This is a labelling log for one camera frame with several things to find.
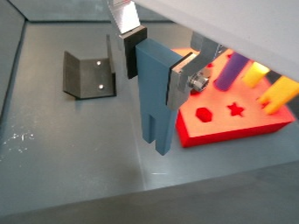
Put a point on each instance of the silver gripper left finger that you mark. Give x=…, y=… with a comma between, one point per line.
x=130, y=31

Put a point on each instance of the short yellow cylinder peg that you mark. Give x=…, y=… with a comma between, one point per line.
x=255, y=74

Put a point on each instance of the red peg board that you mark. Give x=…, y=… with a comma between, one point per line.
x=223, y=115

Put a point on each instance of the blue double-square block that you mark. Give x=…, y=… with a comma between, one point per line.
x=155, y=60

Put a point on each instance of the yellow two-legged block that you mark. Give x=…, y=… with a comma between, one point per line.
x=279, y=94

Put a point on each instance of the purple cylinder peg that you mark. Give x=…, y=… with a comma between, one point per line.
x=230, y=71

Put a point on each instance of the dark grey arch block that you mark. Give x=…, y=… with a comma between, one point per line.
x=90, y=78

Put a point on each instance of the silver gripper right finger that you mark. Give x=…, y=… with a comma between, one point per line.
x=187, y=74

